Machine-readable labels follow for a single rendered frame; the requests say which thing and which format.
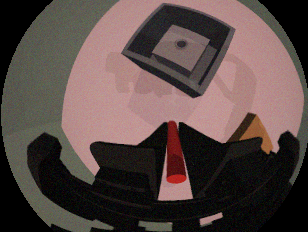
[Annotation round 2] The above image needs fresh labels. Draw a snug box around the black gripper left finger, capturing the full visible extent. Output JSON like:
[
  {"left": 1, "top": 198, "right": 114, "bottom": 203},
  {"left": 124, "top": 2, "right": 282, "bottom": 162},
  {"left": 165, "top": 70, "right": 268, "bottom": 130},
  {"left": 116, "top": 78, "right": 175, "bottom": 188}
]
[{"left": 89, "top": 121, "right": 169, "bottom": 200}]

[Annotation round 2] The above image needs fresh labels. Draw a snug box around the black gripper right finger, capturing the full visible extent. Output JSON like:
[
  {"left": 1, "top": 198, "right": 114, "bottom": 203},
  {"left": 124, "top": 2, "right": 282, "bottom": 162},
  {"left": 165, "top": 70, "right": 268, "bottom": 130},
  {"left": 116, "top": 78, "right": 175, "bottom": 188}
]
[{"left": 178, "top": 121, "right": 263, "bottom": 198}]

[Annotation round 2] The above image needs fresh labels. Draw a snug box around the red peg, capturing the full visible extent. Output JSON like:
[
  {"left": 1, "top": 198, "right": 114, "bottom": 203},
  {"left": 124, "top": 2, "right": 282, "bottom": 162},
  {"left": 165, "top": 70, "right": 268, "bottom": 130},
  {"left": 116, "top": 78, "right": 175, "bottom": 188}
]
[{"left": 166, "top": 120, "right": 187, "bottom": 184}]

